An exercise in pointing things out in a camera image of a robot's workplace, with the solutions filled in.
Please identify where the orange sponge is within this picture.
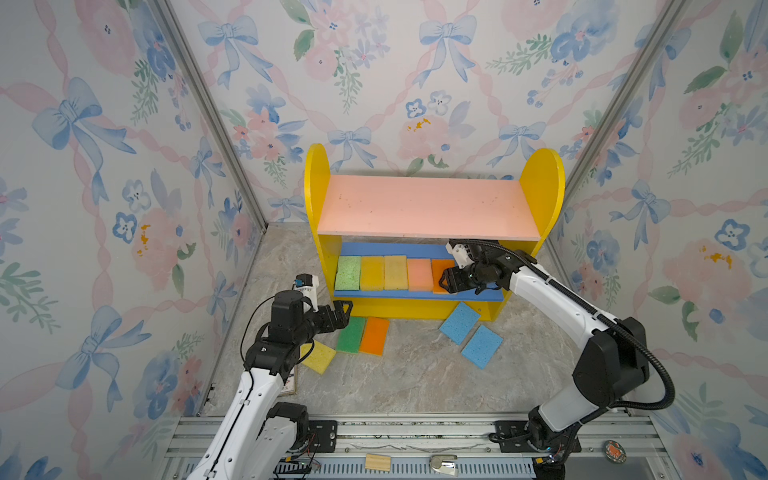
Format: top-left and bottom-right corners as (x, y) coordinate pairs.
(431, 259), (456, 295)
(359, 317), (390, 356)

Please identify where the pink salmon sponge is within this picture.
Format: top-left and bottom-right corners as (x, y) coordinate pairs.
(407, 258), (433, 292)

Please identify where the light green sponge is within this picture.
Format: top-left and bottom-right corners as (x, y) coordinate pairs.
(334, 256), (362, 291)

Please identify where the blue sponge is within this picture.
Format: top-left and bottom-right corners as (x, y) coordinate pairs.
(462, 325), (503, 369)
(439, 302), (480, 345)

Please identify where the bright yellow sponge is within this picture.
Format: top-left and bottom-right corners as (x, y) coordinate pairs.
(359, 256), (385, 292)

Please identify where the pale yellow sponge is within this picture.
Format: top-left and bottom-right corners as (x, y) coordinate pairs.
(384, 256), (409, 291)

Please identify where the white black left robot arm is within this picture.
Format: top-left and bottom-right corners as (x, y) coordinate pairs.
(189, 290), (353, 479)

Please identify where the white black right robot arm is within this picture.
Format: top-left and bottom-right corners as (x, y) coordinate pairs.
(438, 240), (650, 451)

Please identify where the yellow pink blue wooden shelf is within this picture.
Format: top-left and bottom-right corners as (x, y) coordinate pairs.
(304, 144), (566, 321)

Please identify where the dark green sponge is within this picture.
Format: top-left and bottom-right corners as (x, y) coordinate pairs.
(336, 317), (366, 354)

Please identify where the small printed card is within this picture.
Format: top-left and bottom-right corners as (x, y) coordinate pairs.
(281, 367), (297, 396)

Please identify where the round red green sticker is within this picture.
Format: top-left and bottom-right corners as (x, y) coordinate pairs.
(603, 440), (627, 464)

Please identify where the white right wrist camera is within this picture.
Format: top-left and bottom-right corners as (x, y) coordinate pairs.
(446, 242), (475, 269)

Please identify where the aluminium corner post right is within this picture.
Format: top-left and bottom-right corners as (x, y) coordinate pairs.
(563, 0), (691, 199)

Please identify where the aluminium corner post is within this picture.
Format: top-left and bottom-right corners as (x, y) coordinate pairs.
(563, 0), (691, 199)
(148, 0), (267, 234)

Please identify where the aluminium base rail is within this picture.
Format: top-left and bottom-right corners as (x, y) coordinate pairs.
(152, 413), (667, 480)

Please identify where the black corrugated cable conduit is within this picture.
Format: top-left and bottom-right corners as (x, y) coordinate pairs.
(446, 239), (676, 412)

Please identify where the aluminium corner post left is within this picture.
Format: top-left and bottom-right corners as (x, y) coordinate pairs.
(148, 0), (267, 234)

